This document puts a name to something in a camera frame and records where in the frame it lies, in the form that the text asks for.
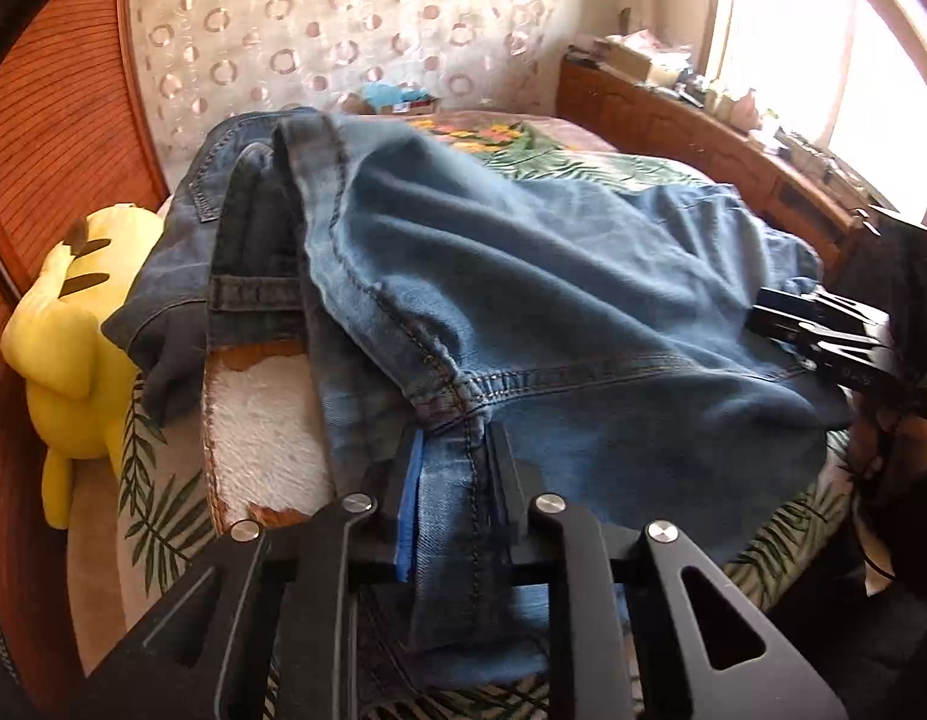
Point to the wooden side cabinet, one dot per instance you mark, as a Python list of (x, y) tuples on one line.
[(681, 135)]

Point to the circle patterned curtain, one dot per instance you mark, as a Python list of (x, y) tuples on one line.
[(321, 22)]

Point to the yellow plush toy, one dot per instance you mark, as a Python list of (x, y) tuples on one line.
[(66, 345)]

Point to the window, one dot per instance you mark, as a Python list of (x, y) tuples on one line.
[(823, 52)]

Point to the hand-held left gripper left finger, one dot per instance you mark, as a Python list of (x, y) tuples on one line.
[(408, 517)]

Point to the blue denim pants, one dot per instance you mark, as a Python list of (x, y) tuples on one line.
[(546, 300)]

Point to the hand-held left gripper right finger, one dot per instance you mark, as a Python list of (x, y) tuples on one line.
[(502, 499)]

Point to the cardboard box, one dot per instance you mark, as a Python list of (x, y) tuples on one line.
[(647, 58)]

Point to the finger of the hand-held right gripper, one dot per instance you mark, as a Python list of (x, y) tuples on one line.
[(816, 306), (801, 341)]

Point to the wooden louvered wardrobe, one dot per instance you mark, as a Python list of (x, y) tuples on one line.
[(58, 127)]

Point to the bed with floral sheet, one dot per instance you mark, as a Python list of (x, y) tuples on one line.
[(583, 154)]

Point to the box with blue cloth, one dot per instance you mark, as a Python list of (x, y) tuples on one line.
[(399, 97)]

